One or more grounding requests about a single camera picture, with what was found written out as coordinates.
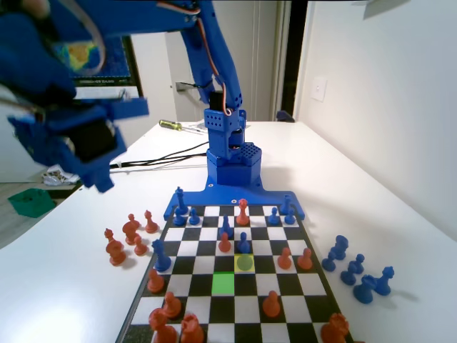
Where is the blue chess king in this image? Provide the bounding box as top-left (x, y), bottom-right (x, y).
top-left (175, 185), bottom-right (189, 215)

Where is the blue chess queen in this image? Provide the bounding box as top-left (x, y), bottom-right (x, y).
top-left (373, 264), bottom-right (395, 296)
top-left (152, 238), bottom-right (173, 274)

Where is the pile of papers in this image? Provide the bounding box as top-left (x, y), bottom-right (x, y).
top-left (41, 164), bottom-right (81, 187)

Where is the large white curved panel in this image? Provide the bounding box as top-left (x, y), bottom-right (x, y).
top-left (0, 81), bottom-right (47, 183)

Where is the green plastic box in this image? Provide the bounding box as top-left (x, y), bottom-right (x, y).
top-left (9, 188), bottom-right (57, 218)

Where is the framed map poster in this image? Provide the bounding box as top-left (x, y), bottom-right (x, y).
top-left (53, 34), bottom-right (146, 104)

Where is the black white chessboard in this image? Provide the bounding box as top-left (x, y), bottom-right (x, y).
top-left (114, 204), bottom-right (356, 343)

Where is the black table cable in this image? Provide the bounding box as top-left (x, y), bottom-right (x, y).
top-left (121, 153), bottom-right (210, 169)
top-left (109, 141), bottom-right (211, 172)

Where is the yellow-handled screwdriver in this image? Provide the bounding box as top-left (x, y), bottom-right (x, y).
top-left (159, 119), bottom-right (208, 135)

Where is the red white servo cable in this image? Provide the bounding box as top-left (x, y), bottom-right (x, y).
top-left (156, 0), bottom-right (236, 119)
top-left (80, 10), bottom-right (107, 78)

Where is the white light switch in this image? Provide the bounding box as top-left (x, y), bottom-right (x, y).
top-left (309, 77), bottom-right (328, 104)

